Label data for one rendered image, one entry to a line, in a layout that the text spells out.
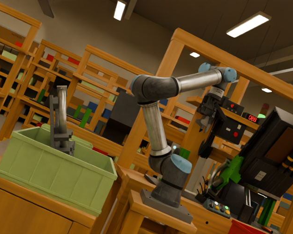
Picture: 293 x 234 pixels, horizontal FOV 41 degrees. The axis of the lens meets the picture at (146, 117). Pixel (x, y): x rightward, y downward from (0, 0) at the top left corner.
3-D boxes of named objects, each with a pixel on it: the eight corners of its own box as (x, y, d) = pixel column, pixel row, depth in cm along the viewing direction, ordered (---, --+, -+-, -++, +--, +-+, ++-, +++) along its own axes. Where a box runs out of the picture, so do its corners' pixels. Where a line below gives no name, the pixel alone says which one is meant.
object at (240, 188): (254, 222, 268) (273, 177, 269) (216, 206, 262) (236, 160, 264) (243, 215, 286) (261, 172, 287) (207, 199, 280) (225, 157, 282)
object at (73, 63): (136, 184, 932) (174, 99, 943) (18, 133, 891) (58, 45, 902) (134, 180, 986) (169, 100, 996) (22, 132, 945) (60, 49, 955)
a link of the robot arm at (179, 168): (169, 183, 184) (181, 157, 185) (155, 174, 196) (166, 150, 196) (188, 190, 190) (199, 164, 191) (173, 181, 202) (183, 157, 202)
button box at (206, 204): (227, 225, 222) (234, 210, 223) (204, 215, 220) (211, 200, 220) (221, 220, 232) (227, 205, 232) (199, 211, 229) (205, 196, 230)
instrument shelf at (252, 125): (303, 152, 283) (305, 147, 283) (195, 100, 267) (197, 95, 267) (285, 148, 307) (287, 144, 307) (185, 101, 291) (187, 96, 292)
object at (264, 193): (278, 203, 233) (281, 198, 234) (256, 192, 231) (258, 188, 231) (250, 189, 272) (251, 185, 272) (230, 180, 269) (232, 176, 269)
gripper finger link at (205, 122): (196, 129, 207) (201, 114, 211) (206, 133, 208) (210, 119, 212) (199, 127, 204) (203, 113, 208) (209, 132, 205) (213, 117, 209)
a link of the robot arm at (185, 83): (153, 81, 171) (237, 62, 193) (141, 78, 180) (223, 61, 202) (156, 106, 174) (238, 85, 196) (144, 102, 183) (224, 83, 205)
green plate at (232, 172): (232, 190, 246) (252, 165, 248) (223, 182, 245) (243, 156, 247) (225, 187, 258) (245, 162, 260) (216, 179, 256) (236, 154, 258)
